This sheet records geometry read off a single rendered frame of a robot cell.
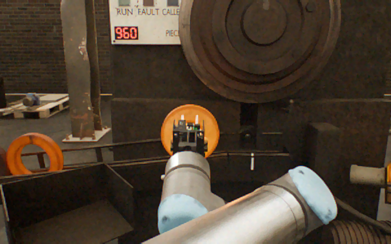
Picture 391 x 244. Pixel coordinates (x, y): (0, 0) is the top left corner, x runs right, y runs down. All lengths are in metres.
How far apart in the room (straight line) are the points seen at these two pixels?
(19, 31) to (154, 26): 7.03
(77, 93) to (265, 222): 3.49
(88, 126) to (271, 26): 3.15
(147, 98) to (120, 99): 0.09
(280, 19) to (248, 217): 0.63
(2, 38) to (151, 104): 7.26
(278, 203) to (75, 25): 3.46
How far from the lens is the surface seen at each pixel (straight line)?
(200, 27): 0.94
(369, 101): 1.23
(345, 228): 1.09
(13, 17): 8.11
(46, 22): 7.79
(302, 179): 0.50
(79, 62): 3.74
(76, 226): 0.91
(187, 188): 0.55
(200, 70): 0.97
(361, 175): 1.08
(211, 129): 0.83
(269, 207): 0.43
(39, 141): 1.16
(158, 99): 1.11
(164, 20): 1.11
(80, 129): 3.87
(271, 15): 0.90
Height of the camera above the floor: 1.05
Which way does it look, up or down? 13 degrees down
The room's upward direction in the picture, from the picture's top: straight up
